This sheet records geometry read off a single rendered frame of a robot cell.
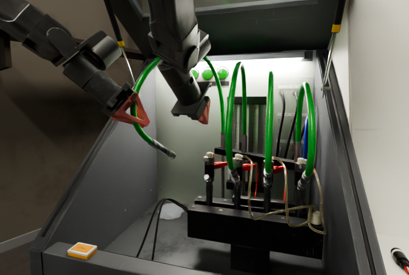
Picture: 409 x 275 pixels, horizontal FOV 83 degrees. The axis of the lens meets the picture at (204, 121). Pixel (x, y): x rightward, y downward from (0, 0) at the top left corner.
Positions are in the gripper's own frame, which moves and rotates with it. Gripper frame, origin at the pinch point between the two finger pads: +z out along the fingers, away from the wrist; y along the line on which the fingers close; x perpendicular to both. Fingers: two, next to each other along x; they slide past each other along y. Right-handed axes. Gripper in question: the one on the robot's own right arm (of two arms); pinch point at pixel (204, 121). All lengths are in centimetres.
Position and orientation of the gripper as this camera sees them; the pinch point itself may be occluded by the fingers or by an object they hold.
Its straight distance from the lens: 60.4
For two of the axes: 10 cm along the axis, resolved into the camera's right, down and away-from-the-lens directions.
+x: -8.6, -0.7, 5.1
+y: 3.7, -7.7, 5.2
